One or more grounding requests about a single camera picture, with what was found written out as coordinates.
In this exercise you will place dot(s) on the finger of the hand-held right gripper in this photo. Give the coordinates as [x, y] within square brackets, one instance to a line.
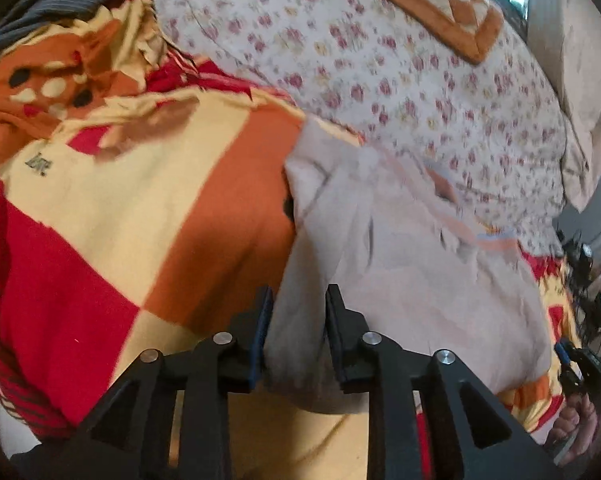
[562, 351]

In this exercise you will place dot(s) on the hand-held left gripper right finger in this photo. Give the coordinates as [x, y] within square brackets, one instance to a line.
[336, 340]

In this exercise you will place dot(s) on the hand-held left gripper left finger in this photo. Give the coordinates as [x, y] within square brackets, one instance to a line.
[259, 345]

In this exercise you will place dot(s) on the beige zip jacket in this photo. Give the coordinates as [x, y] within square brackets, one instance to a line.
[405, 285]

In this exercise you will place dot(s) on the person's right hand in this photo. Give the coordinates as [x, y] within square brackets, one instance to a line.
[575, 427]

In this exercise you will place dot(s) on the red orange yellow bedsheet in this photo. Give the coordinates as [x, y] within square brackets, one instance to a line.
[130, 210]

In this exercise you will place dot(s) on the beige pillow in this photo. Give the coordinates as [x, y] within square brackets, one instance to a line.
[570, 85]

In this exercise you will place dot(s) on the floral quilt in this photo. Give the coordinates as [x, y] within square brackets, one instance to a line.
[380, 60]

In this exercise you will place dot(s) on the orange diamond pattern mat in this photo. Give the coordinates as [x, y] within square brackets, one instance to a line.
[480, 30]

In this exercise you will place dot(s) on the grey striped cloth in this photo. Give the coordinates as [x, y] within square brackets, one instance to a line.
[55, 5]

